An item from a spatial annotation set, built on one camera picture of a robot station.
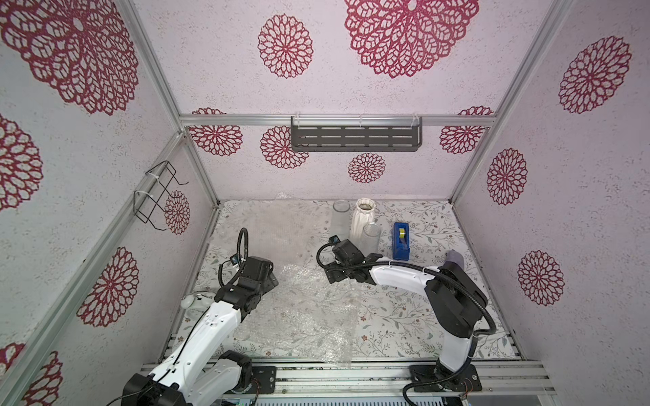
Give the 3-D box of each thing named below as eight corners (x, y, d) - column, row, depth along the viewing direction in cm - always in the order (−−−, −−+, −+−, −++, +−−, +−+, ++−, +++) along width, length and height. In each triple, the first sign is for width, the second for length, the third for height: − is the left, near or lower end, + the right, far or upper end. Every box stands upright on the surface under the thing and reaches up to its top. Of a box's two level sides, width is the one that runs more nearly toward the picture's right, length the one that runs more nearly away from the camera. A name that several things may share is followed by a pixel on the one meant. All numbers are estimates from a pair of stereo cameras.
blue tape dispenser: (393, 261, 102) (397, 251, 97) (393, 230, 112) (396, 220, 107) (406, 263, 102) (411, 253, 96) (405, 232, 112) (409, 222, 106)
